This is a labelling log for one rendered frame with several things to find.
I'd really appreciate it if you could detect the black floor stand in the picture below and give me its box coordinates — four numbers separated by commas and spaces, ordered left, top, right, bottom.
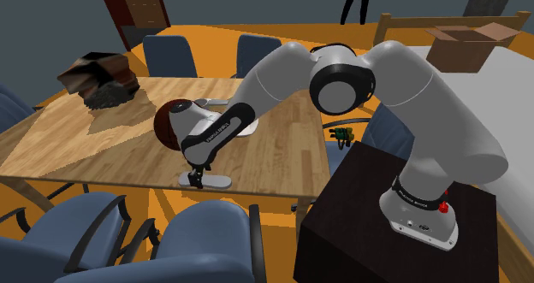
339, 0, 375, 26

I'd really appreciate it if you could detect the blue office chair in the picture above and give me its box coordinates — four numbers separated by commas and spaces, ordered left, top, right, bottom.
142, 34, 199, 79
0, 191, 133, 283
54, 199, 269, 283
290, 102, 417, 213
0, 83, 38, 136
232, 33, 283, 80

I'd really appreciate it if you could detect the wooden table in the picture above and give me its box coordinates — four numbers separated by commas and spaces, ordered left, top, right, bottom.
0, 76, 333, 238

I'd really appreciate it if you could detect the white bed wooden frame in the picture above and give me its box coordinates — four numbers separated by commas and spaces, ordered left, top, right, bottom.
372, 10, 534, 283

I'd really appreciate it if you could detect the dark red round bowl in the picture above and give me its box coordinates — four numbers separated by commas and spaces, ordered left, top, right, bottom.
152, 98, 190, 152

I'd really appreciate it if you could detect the flat grey oblong device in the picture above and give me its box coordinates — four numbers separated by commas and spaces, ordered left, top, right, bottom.
178, 172, 233, 191

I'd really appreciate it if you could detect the open cardboard box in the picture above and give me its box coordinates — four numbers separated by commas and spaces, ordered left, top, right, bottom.
424, 21, 521, 74

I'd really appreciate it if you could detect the green and yellow toy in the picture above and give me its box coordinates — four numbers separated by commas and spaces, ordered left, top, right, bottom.
328, 126, 356, 150

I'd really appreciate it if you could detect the dark robot stand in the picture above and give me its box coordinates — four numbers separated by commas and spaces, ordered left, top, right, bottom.
293, 140, 501, 283

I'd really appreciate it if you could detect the dark brown door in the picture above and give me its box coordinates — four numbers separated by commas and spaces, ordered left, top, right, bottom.
95, 0, 173, 53

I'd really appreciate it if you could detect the dark brown rough lump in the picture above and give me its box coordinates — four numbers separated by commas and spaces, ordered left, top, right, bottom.
56, 51, 141, 110

